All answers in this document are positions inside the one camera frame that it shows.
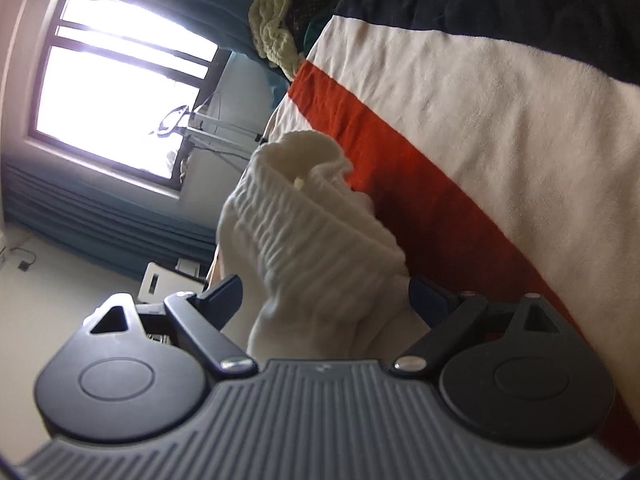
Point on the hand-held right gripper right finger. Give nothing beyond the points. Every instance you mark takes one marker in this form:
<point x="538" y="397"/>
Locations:
<point x="427" y="302"/>

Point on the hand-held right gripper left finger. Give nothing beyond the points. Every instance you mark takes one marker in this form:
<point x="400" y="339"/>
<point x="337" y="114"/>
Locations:
<point x="222" y="300"/>

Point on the white garment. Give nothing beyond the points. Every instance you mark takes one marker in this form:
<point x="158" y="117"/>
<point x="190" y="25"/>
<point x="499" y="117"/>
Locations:
<point x="300" y="240"/>

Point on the dark clothes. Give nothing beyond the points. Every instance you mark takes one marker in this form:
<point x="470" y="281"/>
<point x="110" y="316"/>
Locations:
<point x="311" y="10"/>

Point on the white and black chair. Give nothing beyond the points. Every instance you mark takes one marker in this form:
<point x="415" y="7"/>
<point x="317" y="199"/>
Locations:
<point x="155" y="280"/>

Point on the garment steamer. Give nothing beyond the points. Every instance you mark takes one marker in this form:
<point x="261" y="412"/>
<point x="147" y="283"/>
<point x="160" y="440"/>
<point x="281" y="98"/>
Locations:
<point x="220" y="135"/>

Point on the striped blanket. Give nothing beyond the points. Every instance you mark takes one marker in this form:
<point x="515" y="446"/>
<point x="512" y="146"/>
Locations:
<point x="500" y="135"/>

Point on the window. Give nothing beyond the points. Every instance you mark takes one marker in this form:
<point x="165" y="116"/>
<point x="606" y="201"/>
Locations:
<point x="100" y="95"/>

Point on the green knit blanket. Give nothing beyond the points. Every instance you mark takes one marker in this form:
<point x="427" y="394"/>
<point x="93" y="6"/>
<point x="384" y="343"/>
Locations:
<point x="272" y="30"/>

